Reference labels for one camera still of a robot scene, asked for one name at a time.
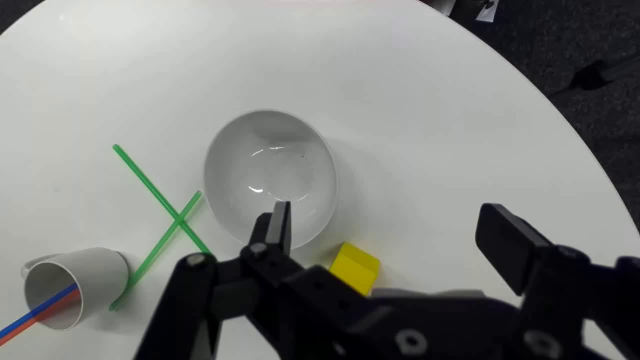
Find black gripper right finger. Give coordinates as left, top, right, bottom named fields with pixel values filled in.
left=474, top=202, right=640, bottom=360

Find blue straw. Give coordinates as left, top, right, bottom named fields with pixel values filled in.
left=0, top=282, right=79, bottom=341

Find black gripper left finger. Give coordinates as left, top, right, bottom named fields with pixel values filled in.
left=136, top=197, right=375, bottom=360

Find white bowl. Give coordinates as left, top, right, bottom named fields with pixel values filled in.
left=202, top=107, right=337, bottom=252

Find green straw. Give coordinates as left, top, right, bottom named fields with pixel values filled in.
left=107, top=190, right=203, bottom=312
left=109, top=142, right=213, bottom=258

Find yellow cube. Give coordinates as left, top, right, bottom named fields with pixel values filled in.
left=327, top=239, right=383, bottom=297

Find red straw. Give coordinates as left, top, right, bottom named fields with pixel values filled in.
left=0, top=288, right=81, bottom=347

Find white mug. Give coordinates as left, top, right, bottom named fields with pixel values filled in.
left=18, top=246, right=131, bottom=331

